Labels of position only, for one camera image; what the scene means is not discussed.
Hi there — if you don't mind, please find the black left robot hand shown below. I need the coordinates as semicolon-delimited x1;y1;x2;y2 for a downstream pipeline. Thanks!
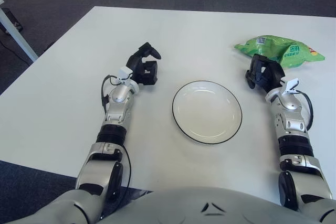
125;42;162;86

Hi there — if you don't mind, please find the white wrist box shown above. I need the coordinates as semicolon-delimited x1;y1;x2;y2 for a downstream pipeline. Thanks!
117;67;132;83
285;78;300;94

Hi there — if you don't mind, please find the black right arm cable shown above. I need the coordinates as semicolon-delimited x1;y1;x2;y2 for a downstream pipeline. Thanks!
293;90;314;130

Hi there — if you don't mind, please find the grey robot torso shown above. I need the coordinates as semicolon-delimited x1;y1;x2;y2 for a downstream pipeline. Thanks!
0;186;336;224

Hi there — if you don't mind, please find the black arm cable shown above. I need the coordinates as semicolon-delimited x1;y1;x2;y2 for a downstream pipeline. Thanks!
101;74;132;192
293;90;314;130

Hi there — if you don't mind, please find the black floor cable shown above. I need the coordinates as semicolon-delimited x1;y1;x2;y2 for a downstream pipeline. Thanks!
0;40;32;65

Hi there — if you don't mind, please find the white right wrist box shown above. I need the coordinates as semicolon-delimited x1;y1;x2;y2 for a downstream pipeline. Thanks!
285;78;300;94

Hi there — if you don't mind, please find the white plate with black rim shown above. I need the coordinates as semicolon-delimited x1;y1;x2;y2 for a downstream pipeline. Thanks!
172;80;243;145

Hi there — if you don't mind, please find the green snack bag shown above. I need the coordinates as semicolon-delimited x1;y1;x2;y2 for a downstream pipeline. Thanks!
233;34;326;69

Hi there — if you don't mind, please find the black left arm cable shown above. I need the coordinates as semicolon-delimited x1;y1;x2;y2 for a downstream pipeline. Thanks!
101;74;132;192

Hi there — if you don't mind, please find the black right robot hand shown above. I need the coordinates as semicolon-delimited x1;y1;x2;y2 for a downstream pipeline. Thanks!
245;54;286;91

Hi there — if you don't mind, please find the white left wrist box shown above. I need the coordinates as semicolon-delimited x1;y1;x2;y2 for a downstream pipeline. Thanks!
117;67;132;83

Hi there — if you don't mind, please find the black box on floor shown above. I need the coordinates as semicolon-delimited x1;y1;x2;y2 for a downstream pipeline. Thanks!
4;8;24;35

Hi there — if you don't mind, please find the white desk leg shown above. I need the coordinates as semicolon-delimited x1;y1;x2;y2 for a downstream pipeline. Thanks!
0;0;39;63

